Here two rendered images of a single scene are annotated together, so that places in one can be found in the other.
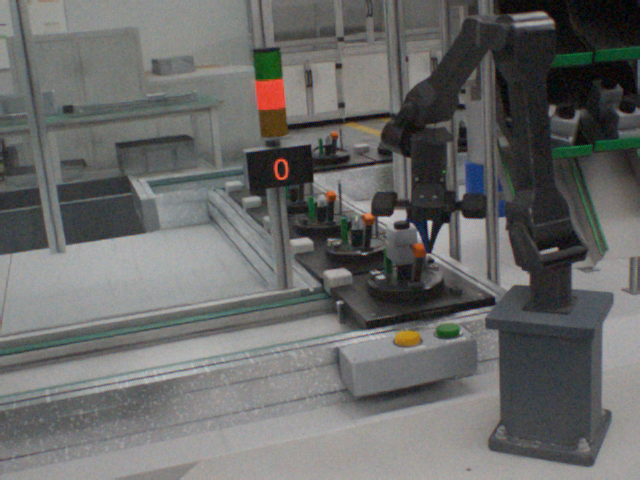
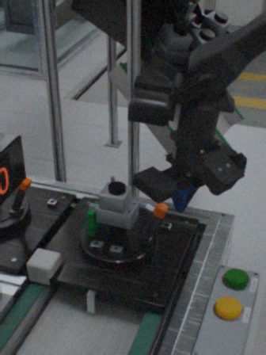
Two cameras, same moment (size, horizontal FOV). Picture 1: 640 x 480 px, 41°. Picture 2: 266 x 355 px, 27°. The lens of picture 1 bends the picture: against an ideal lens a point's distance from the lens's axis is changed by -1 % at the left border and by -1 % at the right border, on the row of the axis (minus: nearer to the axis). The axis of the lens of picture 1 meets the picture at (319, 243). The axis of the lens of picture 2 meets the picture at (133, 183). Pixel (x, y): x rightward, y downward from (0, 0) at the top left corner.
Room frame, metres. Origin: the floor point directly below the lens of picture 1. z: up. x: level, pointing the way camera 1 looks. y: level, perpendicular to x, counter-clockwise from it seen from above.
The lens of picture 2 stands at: (1.04, 0.47, 1.61)
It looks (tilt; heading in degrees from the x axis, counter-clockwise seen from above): 33 degrees down; 305
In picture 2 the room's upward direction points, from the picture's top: straight up
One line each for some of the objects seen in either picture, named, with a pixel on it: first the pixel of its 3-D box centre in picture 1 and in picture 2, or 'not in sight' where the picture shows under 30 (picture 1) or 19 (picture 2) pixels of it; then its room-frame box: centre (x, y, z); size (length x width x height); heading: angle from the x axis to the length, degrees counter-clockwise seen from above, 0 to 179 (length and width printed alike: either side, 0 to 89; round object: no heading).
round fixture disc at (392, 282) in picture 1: (405, 283); (118, 239); (1.51, -0.15, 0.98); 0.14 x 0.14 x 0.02
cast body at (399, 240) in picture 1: (400, 239); (112, 201); (1.52, -0.15, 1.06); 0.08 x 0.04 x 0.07; 16
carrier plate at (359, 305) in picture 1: (405, 293); (118, 248); (1.51, -0.15, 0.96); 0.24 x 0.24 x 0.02; 16
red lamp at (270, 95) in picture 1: (270, 94); not in sight; (1.57, 0.07, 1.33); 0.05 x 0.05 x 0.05
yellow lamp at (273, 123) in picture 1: (273, 121); not in sight; (1.57, 0.07, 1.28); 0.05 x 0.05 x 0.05
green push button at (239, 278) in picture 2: (448, 332); (236, 280); (1.29, -0.19, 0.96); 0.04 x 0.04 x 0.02
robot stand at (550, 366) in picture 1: (550, 371); not in sight; (1.13, -0.31, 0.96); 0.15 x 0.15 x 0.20; 61
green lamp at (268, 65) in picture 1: (267, 65); not in sight; (1.57, 0.07, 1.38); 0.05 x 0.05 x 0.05
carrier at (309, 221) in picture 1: (322, 210); not in sight; (1.99, -0.01, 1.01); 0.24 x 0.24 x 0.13; 16
